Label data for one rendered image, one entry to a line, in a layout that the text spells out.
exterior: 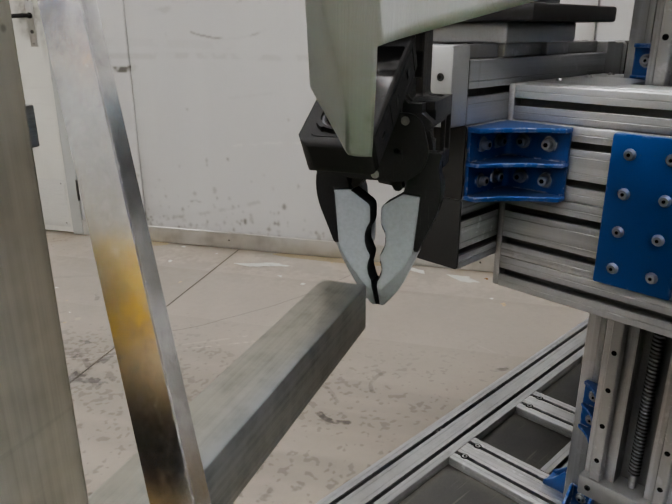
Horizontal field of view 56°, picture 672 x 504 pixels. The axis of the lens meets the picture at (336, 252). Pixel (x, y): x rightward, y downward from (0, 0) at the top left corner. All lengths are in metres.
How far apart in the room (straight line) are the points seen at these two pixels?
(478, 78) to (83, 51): 0.64
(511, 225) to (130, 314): 0.74
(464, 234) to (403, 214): 0.37
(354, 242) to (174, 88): 2.67
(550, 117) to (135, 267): 0.70
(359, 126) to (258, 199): 2.86
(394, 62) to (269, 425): 0.23
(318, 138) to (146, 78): 2.82
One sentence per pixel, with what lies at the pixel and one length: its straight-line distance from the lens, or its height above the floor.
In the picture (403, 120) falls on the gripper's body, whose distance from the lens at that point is 0.43.
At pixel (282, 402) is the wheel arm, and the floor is 0.85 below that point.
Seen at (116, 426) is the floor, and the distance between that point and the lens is 1.87.
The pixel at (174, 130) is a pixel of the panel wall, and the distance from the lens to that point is 3.13.
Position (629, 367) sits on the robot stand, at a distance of 1.00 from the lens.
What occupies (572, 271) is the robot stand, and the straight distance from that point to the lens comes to 0.84.
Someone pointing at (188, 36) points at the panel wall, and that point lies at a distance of 3.04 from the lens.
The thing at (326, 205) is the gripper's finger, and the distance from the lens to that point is 0.46.
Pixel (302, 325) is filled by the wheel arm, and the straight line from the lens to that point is 0.34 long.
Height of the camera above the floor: 1.01
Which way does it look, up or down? 19 degrees down
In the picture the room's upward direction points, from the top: straight up
